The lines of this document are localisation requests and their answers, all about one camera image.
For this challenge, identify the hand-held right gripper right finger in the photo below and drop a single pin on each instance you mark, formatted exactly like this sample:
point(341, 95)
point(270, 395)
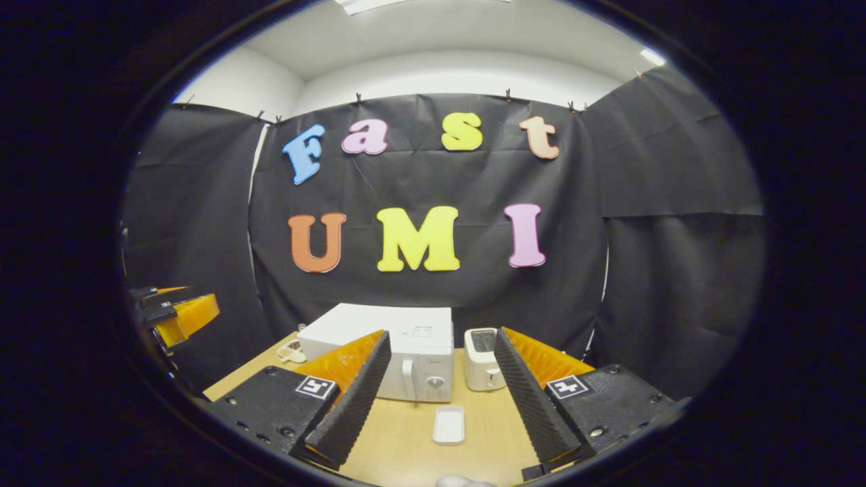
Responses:
point(531, 406)

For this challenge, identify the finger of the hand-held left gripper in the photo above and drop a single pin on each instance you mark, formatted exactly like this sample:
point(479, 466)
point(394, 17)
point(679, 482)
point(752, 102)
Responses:
point(145, 293)
point(193, 314)

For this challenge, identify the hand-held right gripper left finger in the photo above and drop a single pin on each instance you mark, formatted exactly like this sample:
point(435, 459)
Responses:
point(355, 406)

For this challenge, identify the white microwave oven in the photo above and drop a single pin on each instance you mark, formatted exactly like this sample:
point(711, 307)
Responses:
point(379, 321)

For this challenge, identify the white toaster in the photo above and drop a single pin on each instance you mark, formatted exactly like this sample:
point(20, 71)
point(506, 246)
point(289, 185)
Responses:
point(482, 372)

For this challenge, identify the small white plastic item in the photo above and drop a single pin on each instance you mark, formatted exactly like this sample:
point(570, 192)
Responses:
point(291, 353)

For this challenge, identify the white rectangular tray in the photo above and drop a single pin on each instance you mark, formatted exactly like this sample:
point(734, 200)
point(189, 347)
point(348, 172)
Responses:
point(449, 425)

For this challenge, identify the black backdrop cloth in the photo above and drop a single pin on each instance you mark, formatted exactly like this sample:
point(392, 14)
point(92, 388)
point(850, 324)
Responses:
point(419, 176)

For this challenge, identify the large ceiling light panel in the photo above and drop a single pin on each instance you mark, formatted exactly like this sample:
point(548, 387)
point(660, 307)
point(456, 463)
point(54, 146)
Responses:
point(365, 5)

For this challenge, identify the small ceiling light panel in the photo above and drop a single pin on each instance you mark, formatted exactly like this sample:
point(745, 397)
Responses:
point(653, 57)

